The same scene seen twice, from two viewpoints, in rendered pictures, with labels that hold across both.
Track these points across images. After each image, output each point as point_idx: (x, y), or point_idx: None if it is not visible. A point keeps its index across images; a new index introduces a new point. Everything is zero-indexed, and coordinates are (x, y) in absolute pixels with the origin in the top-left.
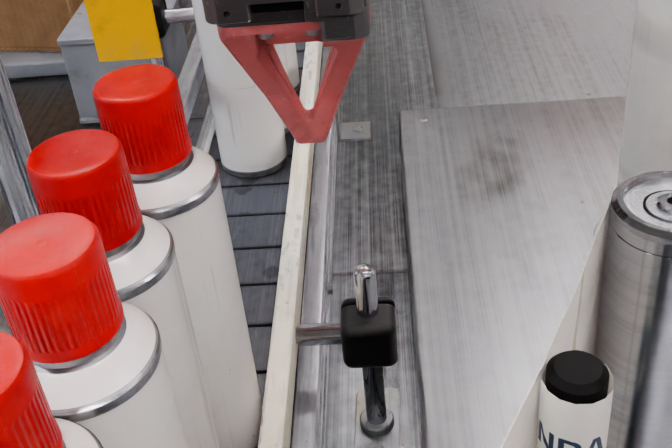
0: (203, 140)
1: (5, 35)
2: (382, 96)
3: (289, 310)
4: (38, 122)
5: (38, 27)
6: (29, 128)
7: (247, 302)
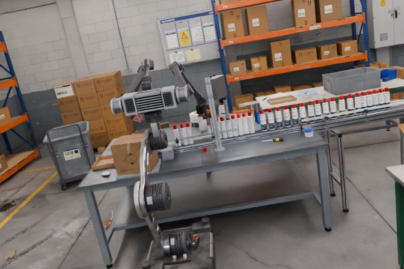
0: (187, 146)
1: (156, 162)
2: None
3: (213, 134)
4: (172, 161)
5: (157, 159)
6: (173, 161)
7: (208, 140)
